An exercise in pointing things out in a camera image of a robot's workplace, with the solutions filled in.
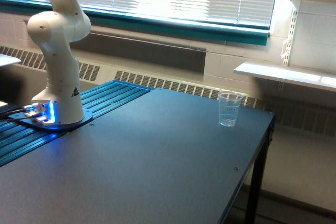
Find black table leg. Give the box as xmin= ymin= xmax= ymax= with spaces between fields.
xmin=244 ymin=119 xmax=275 ymax=223

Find clear plastic cup on table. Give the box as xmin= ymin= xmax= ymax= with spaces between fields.
xmin=218 ymin=90 xmax=244 ymax=127

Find black cables at base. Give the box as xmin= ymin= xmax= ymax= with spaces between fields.
xmin=0 ymin=105 xmax=40 ymax=122

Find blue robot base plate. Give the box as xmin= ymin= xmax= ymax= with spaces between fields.
xmin=9 ymin=110 xmax=93 ymax=132

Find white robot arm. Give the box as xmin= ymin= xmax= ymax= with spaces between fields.
xmin=27 ymin=0 xmax=91 ymax=126

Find blue aluminium rail bed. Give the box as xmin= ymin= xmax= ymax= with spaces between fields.
xmin=1 ymin=80 xmax=152 ymax=166

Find baseboard radiator vent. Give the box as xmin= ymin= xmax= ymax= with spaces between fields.
xmin=1 ymin=46 xmax=335 ymax=136

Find white lower wall shelf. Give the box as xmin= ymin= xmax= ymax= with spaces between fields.
xmin=234 ymin=61 xmax=335 ymax=91

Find white shelf rail bracket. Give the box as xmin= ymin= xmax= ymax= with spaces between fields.
xmin=281 ymin=0 xmax=301 ymax=67

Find white object at left edge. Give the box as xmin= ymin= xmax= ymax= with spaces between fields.
xmin=0 ymin=54 xmax=21 ymax=67

